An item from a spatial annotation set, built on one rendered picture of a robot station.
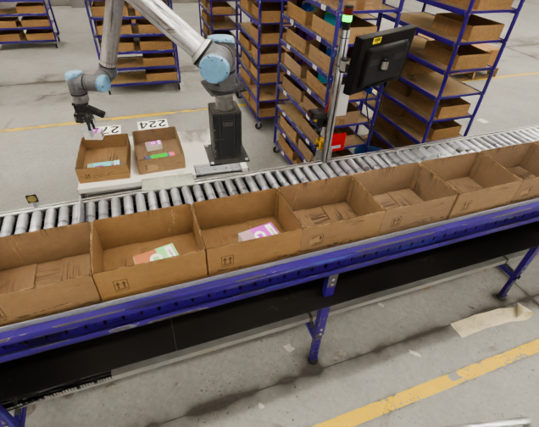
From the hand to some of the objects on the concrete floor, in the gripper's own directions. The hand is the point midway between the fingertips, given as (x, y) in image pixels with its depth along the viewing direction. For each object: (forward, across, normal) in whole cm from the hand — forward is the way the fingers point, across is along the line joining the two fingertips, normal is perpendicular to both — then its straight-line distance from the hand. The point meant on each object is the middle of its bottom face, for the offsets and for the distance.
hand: (94, 133), depth 222 cm
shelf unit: (+92, -92, +162) cm, 208 cm away
